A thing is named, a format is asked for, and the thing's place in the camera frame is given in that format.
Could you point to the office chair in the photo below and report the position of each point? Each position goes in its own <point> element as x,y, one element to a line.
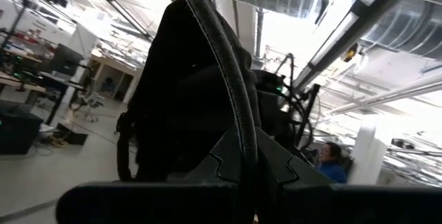
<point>88,101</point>

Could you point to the black baseball cap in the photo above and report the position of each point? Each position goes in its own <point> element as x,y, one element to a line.
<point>172,96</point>

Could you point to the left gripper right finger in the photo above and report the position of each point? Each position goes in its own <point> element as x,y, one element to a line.
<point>345,206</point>

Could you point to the black cabinet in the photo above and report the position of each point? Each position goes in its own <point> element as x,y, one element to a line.
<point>17,130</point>

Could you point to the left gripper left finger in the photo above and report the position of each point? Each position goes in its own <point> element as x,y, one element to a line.
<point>138,206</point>

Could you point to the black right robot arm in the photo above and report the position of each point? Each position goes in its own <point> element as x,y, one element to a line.
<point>273,113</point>

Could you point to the long ceiling light bar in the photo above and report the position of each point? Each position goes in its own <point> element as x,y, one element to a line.
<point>331,40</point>

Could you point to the person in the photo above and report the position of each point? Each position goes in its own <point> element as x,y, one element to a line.
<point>331,172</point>

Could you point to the black monitor on arm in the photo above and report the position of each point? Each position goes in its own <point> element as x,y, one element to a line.
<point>65,59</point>

